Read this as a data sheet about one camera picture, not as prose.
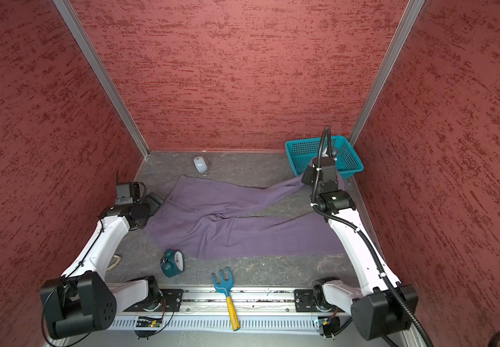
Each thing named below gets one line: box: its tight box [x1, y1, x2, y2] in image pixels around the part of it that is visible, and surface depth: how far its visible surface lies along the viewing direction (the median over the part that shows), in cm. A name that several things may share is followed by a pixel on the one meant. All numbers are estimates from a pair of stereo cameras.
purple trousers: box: [147, 174, 345, 259], surface depth 92 cm
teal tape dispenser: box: [160, 248, 185, 278], surface depth 77 cm
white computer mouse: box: [192, 156, 209, 175], surface depth 109 cm
